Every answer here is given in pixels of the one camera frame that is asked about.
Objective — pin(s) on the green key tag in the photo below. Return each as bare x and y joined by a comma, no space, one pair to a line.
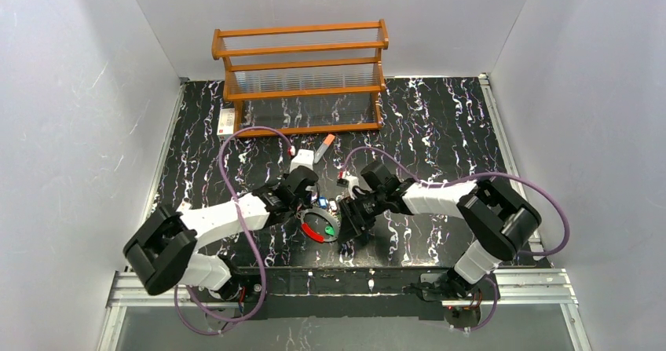
329,231

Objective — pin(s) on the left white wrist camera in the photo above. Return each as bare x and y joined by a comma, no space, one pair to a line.
303,157

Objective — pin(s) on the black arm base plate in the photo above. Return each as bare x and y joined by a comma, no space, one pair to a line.
345,293

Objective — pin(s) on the aluminium front frame rail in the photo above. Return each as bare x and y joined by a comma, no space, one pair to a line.
533,309

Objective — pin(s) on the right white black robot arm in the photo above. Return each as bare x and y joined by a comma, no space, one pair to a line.
499,217

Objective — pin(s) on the wooden three-tier shelf rack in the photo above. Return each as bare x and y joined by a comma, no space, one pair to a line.
318,62

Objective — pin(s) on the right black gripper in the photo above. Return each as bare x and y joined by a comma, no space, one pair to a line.
352,215

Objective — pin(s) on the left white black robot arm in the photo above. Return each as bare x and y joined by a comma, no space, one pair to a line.
164,251

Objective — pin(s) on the red white keyring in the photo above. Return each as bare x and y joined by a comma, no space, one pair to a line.
313,222

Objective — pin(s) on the orange grey marker pen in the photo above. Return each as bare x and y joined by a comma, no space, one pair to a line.
325,145

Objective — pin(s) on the small white red box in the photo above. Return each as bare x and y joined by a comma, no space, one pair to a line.
226,123

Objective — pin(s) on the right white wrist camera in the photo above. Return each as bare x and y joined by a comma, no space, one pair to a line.
348,182

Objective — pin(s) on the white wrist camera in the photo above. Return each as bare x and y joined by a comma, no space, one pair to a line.
303,157
348,182

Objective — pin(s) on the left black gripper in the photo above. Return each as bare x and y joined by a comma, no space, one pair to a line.
308,202

